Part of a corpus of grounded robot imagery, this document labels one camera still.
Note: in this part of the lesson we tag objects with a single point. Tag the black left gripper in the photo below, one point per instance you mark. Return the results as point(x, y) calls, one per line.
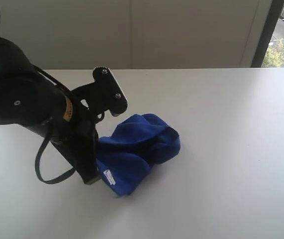
point(56, 111)

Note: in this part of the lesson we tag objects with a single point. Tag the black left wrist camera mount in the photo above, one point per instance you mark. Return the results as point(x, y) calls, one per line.
point(104, 94)

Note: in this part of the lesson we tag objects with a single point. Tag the dark window frame post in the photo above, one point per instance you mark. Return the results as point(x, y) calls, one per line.
point(268, 29)

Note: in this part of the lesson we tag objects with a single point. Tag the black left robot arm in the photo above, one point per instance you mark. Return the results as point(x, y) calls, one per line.
point(13, 86)

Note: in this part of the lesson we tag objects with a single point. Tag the green tree outside window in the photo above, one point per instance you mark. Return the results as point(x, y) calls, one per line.
point(274, 56)

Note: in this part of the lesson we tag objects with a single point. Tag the blue microfibre towel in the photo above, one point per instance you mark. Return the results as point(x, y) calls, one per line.
point(134, 148)

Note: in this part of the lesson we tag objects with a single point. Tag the white towel care label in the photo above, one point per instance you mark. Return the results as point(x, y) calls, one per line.
point(108, 175)

